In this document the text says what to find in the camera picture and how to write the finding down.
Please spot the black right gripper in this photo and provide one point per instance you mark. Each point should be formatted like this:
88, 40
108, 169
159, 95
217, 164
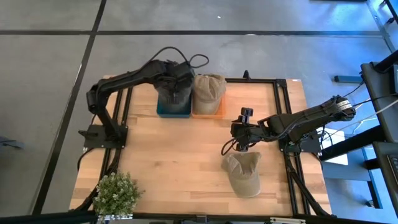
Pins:
248, 132

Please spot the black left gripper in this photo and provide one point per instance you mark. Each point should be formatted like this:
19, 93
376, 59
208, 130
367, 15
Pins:
178, 77

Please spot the beige cap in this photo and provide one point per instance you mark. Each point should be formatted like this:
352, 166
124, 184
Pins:
208, 91
244, 175

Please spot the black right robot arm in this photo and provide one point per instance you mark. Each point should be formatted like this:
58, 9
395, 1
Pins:
304, 118

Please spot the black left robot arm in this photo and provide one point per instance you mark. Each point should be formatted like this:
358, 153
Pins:
124, 79

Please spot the blue plastic bin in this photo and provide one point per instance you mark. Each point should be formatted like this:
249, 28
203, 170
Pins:
161, 114

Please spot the orange plastic bin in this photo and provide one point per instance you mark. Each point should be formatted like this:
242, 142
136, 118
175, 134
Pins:
222, 112

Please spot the white sheet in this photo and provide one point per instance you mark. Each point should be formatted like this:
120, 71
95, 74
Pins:
337, 157

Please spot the black desk leg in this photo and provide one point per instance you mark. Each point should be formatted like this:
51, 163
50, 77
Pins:
351, 144

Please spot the green potted plant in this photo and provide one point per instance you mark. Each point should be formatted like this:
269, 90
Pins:
116, 194

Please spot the blue bar on floor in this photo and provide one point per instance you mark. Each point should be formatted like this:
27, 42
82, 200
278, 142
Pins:
348, 79

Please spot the blue stand leg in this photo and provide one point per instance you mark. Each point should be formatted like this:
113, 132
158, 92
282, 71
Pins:
371, 177

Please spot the grey desk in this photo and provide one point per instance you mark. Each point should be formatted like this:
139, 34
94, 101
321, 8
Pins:
381, 90

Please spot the black keyboard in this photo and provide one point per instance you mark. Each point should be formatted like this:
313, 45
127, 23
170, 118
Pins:
388, 168

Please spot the dark chair base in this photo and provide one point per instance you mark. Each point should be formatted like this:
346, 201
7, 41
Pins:
11, 143

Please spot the black horizontal beam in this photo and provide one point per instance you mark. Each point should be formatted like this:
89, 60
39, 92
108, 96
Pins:
46, 217

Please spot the black aluminium frame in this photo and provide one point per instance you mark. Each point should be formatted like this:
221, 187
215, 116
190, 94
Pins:
248, 80

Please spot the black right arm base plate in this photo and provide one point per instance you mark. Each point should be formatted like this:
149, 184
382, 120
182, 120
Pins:
311, 146

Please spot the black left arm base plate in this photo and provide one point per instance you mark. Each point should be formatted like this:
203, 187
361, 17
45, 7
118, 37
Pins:
93, 138

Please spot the silver metal bracket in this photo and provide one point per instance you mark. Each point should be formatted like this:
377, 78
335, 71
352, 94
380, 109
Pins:
287, 221

